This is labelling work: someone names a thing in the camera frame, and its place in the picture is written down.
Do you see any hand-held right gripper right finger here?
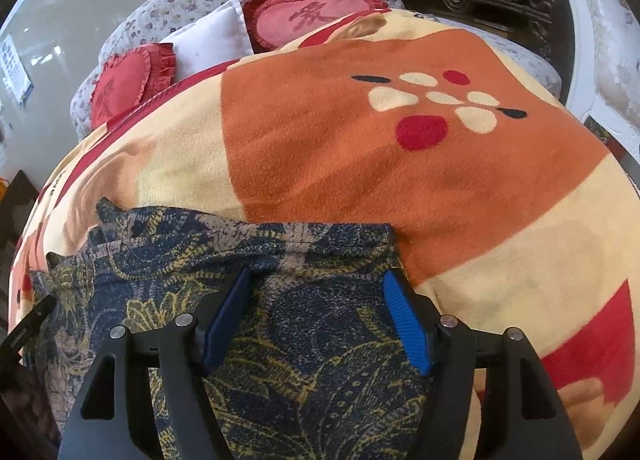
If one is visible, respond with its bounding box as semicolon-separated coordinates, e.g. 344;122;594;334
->
382;269;583;460

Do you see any white ornate upholstered chair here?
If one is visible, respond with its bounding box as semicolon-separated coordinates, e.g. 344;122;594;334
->
547;0;640;181

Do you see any dark wooden side table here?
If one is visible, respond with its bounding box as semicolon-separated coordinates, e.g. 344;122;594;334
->
0;170;38;301

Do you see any orange red printed blanket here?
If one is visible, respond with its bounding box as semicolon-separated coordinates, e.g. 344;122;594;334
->
7;10;640;460

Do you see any dark printed box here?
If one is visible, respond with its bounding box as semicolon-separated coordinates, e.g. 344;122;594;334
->
582;114;626;145

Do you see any blue floral patterned garment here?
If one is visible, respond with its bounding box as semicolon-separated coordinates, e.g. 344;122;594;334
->
20;197;441;460

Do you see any white square pillow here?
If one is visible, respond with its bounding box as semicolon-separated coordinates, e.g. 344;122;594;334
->
160;0;255;80

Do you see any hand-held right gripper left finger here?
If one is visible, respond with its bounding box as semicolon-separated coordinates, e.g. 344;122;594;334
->
57;267;253;460

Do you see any red heart-shaped pillow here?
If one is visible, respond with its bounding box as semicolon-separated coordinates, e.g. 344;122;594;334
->
242;0;391;53
90;44;178;128

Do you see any floral bed sheet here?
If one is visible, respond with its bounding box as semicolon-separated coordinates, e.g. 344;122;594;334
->
480;24;561;95

